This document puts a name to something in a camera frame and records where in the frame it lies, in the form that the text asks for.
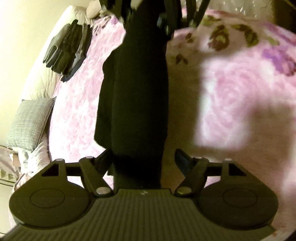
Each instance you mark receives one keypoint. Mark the stack of folded clothes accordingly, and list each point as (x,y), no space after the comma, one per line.
(68,49)

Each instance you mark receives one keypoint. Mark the pink floral bedspread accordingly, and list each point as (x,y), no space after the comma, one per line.
(232,98)

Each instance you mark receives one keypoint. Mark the large cream pillow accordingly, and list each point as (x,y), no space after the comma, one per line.
(41,80)

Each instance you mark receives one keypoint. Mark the black garment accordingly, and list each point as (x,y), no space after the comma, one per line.
(132,116)

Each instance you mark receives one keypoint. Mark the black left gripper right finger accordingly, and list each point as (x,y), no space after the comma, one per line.
(226,193)

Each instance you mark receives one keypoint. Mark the grey woven cushion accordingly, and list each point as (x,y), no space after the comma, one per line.
(29,124)

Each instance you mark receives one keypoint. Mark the small pink pillow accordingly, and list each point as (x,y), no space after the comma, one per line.
(96,10)

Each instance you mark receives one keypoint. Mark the white striped sheet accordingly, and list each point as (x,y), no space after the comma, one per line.
(19,165)

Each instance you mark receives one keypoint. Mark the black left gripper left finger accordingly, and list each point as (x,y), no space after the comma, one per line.
(59,194)

